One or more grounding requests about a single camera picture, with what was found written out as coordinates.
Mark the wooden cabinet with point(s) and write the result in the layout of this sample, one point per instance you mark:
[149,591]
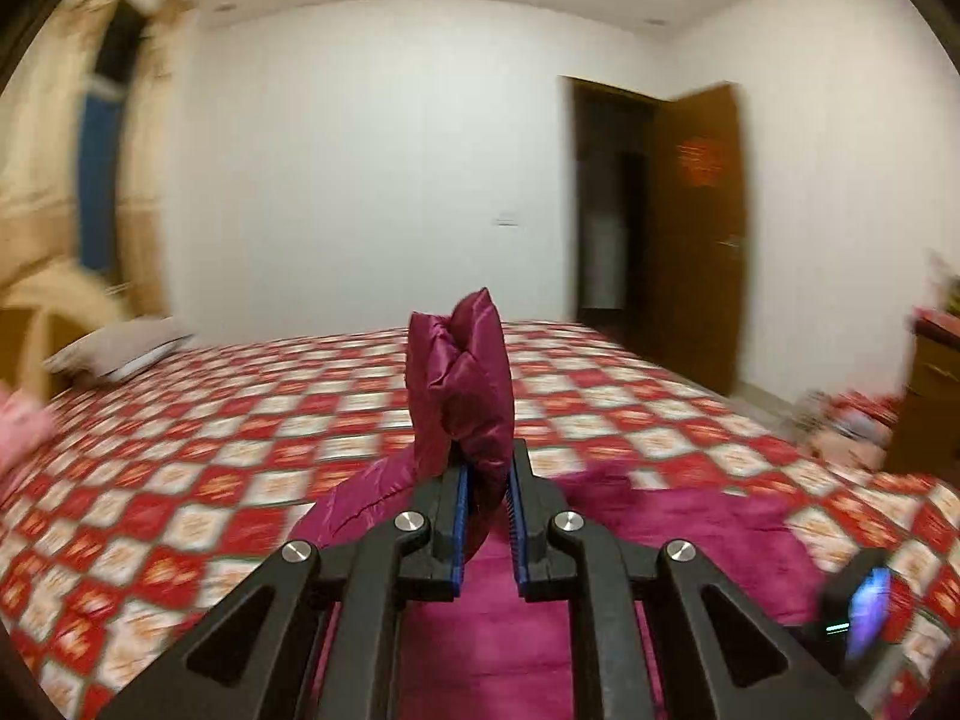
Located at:
[930,405]

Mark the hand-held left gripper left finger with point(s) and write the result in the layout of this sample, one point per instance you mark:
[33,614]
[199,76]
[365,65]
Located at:
[462,532]

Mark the white wall switch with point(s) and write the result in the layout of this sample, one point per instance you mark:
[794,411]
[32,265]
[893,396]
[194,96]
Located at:
[505,221]

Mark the dark wooden door frame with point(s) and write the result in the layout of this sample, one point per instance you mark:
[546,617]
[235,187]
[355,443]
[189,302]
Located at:
[592,202]

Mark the magenta down jacket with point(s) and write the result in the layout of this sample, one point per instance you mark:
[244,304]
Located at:
[457,360]

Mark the red door decoration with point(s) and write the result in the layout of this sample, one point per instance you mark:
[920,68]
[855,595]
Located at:
[701,160]

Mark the beige patterned curtain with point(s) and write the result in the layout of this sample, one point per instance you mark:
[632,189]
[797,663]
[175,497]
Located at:
[146,165]
[37,150]

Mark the pink pillow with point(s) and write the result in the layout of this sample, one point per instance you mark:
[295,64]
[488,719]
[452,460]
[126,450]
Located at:
[19,427]

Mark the wooden headboard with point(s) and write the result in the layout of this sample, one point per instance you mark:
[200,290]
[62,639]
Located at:
[52,296]

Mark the pile of clothes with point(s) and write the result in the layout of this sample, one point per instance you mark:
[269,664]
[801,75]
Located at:
[847,424]

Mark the brown wooden door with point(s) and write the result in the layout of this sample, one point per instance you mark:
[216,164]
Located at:
[694,277]

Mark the window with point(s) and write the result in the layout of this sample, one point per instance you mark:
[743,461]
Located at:
[101,165]

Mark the grey pillow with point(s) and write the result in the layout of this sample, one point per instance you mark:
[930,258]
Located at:
[120,349]

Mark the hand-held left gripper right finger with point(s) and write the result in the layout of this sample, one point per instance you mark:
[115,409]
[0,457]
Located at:
[516,532]

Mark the red checkered bed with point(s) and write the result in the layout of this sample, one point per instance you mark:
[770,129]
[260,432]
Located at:
[187,480]

